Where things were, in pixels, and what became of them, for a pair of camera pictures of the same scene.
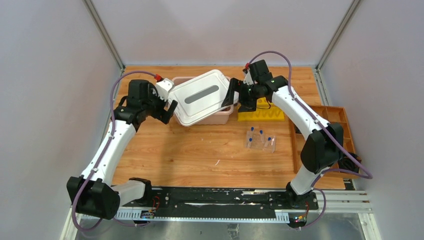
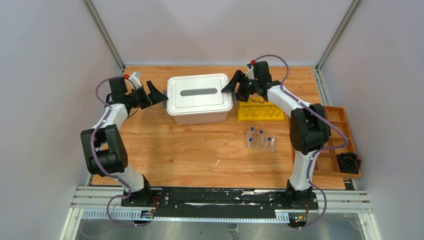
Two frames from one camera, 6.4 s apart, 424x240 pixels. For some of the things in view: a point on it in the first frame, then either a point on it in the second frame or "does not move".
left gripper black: [159, 108] to [145, 97]
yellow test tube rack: [265, 112] does not move
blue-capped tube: [261, 133] does not move
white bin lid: [201, 97] does not move
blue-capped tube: [266, 143] does not move
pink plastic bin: [221, 117] to [201, 118]
